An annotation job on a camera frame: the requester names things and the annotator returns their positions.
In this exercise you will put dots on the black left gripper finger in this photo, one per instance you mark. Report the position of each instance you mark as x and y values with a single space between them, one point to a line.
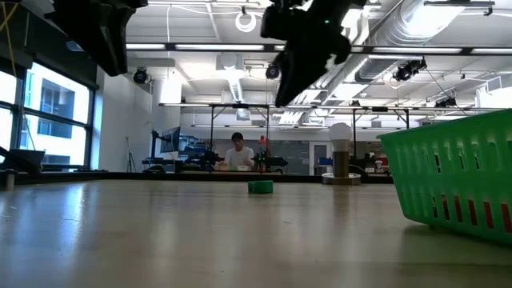
90 40
116 44

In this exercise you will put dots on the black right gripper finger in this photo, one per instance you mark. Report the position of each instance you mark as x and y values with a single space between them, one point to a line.
316 74
294 72

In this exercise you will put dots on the green mini stapler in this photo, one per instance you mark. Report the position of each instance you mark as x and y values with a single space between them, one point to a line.
260 186

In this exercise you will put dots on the green plastic slotted basket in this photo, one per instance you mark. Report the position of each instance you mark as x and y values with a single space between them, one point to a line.
460 185

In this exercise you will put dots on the workstation robot arm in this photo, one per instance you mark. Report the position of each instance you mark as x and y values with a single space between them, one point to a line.
272 162
208 160

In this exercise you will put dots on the white bulb table lamp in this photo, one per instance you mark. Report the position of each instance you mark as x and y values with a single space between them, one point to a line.
340 136

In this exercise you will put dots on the long ceiling light bar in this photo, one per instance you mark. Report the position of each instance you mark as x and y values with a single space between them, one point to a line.
200 46

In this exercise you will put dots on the large window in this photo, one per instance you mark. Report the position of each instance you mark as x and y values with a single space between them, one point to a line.
56 120

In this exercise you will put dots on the person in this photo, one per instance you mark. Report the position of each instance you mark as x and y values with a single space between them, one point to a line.
239 156

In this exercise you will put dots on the thin tripod stand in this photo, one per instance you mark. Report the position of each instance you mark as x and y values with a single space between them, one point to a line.
129 152

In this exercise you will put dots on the black computer monitor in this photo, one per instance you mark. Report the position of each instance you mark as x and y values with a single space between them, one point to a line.
171 140

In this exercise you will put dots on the small black ceiling fixture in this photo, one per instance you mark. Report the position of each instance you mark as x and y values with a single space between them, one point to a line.
446 102

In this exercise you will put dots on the dark angled panel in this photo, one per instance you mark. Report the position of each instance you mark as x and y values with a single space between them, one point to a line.
22 160

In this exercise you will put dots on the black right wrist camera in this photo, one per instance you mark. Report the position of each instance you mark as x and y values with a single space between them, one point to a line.
276 24

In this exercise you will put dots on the workstation black frame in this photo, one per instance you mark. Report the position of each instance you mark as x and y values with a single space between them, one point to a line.
212 120
354 132

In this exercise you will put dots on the silver ventilation duct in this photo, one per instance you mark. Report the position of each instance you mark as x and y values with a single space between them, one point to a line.
400 36

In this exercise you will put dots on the black ceiling camera rig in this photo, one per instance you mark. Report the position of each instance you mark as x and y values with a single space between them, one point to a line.
408 69

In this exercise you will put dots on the black aluminium table frame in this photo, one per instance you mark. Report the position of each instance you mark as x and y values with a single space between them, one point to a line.
120 176

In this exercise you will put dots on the grey metal post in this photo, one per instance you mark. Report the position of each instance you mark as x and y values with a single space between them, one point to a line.
10 182

